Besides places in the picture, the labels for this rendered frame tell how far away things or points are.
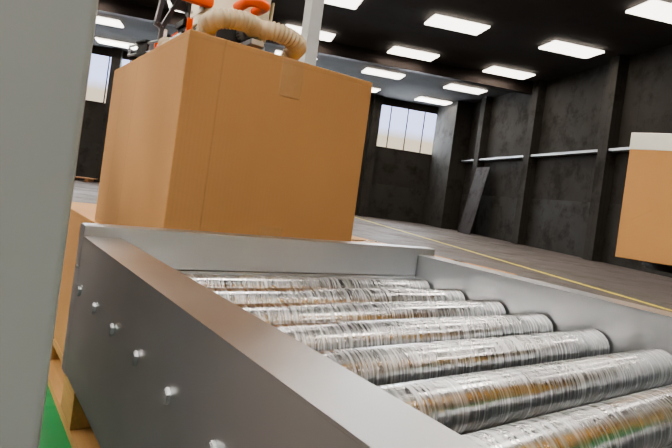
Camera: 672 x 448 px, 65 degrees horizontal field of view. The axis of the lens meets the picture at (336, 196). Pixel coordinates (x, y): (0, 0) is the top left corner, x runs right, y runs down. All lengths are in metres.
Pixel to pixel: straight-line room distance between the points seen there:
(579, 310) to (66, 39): 0.83
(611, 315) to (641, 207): 1.04
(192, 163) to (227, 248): 0.17
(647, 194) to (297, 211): 1.21
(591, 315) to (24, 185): 0.82
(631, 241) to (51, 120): 1.81
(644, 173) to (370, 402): 1.69
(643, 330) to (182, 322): 0.65
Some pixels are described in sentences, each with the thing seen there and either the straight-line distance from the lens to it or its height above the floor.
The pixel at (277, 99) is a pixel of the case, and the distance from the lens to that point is 1.02.
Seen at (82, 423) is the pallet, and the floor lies 0.04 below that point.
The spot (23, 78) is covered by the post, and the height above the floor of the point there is 0.72.
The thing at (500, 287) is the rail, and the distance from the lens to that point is 1.00.
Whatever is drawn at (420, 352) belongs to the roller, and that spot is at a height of 0.55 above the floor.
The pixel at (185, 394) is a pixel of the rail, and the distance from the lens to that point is 0.43.
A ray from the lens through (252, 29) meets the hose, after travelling 1.14.
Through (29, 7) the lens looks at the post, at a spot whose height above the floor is 0.74.
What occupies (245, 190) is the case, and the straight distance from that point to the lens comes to 0.99.
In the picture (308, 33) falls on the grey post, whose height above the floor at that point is 2.01.
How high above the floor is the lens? 0.70
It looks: level
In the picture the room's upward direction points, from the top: 8 degrees clockwise
